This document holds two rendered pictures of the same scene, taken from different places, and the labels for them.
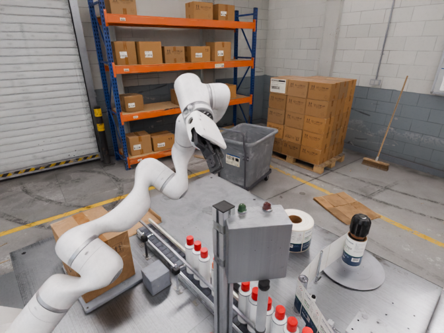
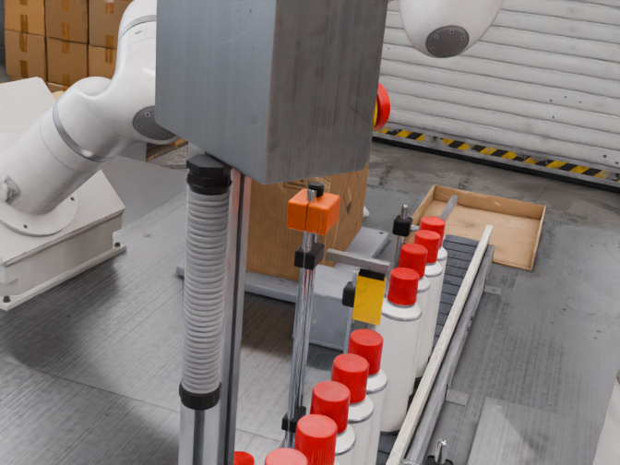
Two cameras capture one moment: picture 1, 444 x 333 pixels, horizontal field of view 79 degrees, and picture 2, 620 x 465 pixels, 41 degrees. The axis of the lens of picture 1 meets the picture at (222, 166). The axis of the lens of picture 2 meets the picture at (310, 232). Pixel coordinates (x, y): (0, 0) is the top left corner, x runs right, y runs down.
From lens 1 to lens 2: 0.85 m
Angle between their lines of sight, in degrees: 54
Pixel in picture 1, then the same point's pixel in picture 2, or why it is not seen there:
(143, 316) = not seen: hidden behind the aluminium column
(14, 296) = (157, 199)
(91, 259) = (133, 48)
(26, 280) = not seen: hidden behind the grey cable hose
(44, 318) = (44, 132)
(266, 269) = (220, 108)
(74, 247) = (135, 15)
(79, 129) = not seen: outside the picture
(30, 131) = (549, 63)
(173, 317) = (259, 389)
